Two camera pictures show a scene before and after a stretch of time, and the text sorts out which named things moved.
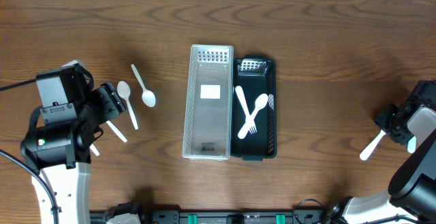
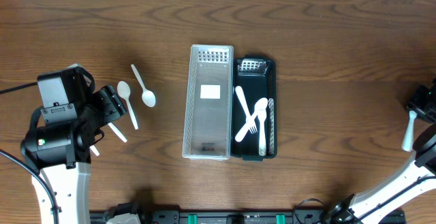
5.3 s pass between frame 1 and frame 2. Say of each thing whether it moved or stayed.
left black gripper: stayed
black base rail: stayed
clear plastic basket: stayed
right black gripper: moved
